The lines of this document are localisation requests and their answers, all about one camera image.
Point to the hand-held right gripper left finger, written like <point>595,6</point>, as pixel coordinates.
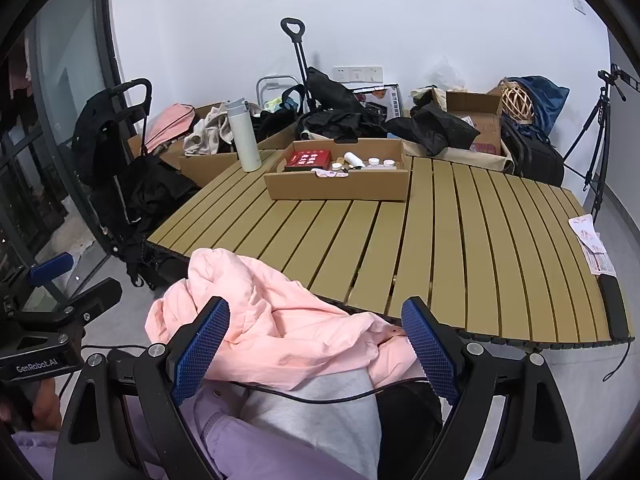
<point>200,350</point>

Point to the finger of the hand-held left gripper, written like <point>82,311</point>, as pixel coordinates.
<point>95,300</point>
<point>50,266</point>

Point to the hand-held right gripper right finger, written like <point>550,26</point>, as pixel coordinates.
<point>430,350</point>

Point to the shallow cardboard box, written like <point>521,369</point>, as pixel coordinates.
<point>340,187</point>

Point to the white spray bottle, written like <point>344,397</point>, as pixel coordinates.
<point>353,159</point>

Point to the person's left hand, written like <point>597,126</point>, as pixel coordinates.
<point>47,407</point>

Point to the pink jacket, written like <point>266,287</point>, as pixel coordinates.
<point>280,310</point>

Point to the person's lilac jacket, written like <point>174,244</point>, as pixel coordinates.
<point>260,445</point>

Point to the person's grey trouser leg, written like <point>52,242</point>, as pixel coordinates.
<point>325,425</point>

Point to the black framed glass door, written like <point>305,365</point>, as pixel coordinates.
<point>107,110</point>

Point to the large cardboard box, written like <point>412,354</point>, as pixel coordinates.
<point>205,170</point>

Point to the black phone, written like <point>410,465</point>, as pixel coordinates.
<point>612,305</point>

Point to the pink backpack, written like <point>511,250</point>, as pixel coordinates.
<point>172,122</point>

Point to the white printed paper leaflet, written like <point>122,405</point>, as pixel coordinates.
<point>590,245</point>

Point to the beige cloth bag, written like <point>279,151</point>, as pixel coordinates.
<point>495,162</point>

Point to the beige clothing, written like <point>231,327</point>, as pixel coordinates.
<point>207,135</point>

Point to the white printed packet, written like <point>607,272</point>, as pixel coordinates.
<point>330,174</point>

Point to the white thermos bottle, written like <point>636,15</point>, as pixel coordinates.
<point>245,140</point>

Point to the red box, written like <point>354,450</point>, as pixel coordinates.
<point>307,159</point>

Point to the black suitcase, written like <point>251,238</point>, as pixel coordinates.
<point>535,157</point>

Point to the black cloth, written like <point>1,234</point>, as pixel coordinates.
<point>430,127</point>

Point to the black and teal bag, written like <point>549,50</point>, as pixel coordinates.
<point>277,115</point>

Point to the open cardboard box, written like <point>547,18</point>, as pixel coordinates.
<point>475,105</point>

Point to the printed appliance box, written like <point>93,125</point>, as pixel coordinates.
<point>385,102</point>

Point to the black jacket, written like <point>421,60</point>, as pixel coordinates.
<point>335,115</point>

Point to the woven rattan ball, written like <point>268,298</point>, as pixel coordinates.
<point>517,102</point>

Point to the blue bag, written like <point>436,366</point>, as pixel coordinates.
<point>547,97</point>

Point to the black tripod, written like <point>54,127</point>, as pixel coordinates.
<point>600,125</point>

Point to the white metal frame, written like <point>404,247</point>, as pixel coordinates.
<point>270,80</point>

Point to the white wall outlet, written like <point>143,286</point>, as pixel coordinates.
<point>357,73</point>

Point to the white wall switch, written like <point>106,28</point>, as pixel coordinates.
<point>578,5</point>

